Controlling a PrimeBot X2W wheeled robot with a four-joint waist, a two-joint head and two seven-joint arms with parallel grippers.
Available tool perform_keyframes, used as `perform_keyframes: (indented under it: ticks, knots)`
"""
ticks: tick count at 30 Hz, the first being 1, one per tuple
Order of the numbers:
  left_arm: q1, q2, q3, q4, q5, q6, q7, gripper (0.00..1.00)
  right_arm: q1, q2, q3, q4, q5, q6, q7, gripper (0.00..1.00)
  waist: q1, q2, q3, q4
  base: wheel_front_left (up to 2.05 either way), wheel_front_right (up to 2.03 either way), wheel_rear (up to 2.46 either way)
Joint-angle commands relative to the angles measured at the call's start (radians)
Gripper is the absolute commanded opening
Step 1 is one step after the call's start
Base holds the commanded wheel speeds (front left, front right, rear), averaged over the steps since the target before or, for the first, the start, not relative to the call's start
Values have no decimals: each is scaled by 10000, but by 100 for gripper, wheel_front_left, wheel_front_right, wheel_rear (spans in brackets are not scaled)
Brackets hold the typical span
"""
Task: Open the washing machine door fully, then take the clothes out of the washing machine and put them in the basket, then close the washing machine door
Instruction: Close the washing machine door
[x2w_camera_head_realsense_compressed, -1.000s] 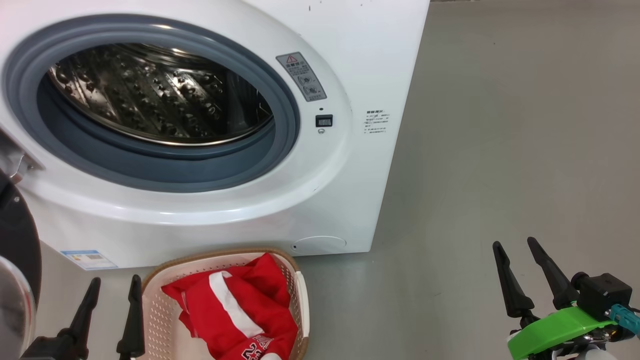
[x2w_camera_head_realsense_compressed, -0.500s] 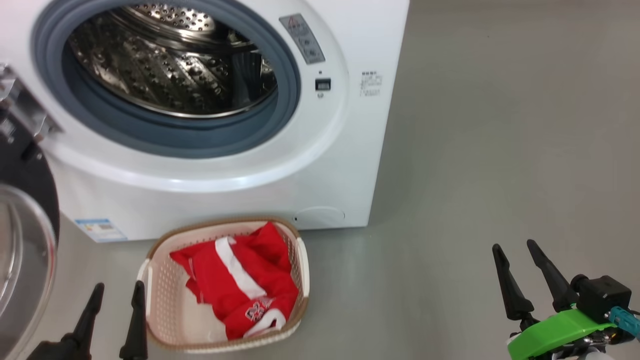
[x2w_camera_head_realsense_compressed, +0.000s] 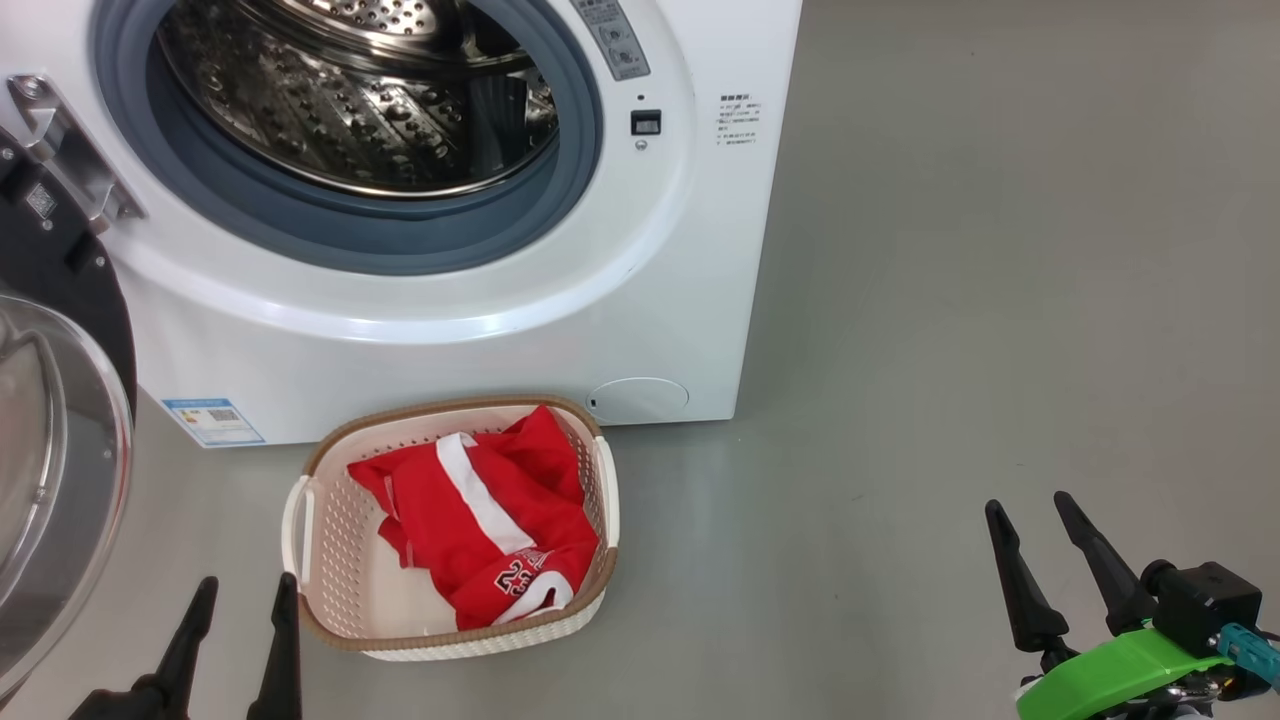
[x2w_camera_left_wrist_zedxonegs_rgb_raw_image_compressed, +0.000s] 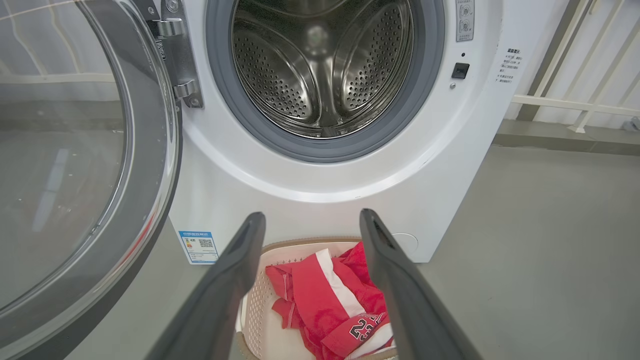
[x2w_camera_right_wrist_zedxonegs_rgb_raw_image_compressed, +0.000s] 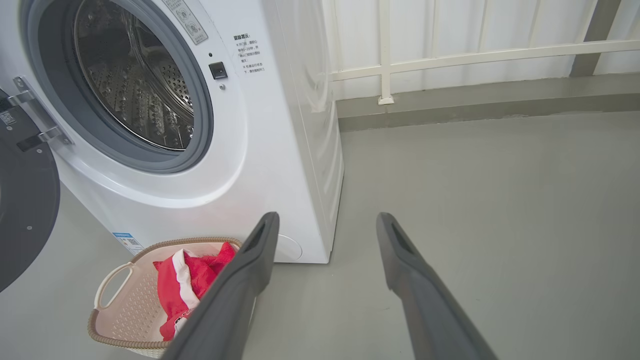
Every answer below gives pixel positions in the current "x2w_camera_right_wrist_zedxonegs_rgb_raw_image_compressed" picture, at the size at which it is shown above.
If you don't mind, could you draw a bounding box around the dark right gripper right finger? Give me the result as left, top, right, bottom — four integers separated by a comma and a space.
376, 212, 499, 360

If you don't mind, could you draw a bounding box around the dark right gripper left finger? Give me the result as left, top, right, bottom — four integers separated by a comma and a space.
160, 212, 280, 360

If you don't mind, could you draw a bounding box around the red and white jersey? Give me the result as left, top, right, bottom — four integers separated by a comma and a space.
153, 242, 236, 342

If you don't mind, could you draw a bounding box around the dark washing machine door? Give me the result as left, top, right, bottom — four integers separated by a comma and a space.
0, 87, 61, 294

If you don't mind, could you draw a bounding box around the cream perforated laundry basket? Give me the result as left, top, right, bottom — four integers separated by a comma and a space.
88, 237, 259, 359

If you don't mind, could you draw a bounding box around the white front-load washing machine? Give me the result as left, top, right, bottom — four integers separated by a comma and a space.
0, 0, 345, 265

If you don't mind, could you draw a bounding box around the grey rubber door seal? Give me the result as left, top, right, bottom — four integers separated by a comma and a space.
22, 0, 215, 175

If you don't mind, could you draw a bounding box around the stainless steel washing machine drum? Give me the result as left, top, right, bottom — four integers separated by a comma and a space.
73, 0, 195, 151

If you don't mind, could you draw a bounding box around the silver metal door hinge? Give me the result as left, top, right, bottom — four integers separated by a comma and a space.
7, 76, 75, 152

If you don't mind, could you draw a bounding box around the round white filter cover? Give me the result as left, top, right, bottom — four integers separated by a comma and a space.
273, 234, 304, 262

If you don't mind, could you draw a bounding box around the blue energy label sticker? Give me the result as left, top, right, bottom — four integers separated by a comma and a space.
112, 231, 145, 255

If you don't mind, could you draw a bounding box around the white metal railing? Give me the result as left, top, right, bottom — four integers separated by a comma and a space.
322, 0, 640, 106

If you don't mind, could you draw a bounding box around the grey white caution sticker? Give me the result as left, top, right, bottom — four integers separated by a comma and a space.
162, 0, 209, 45

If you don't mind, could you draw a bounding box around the grey vertical post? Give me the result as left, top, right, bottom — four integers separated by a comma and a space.
569, 0, 624, 79

